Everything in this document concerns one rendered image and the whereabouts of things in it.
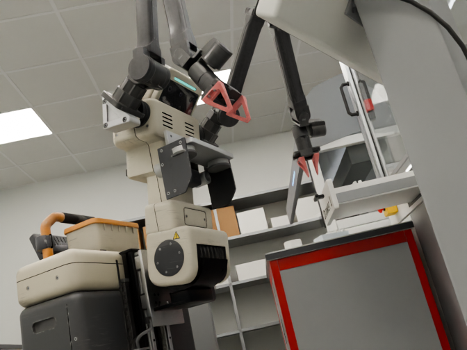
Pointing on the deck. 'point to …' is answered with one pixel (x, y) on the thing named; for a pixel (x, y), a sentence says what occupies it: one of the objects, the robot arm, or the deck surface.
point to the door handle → (346, 100)
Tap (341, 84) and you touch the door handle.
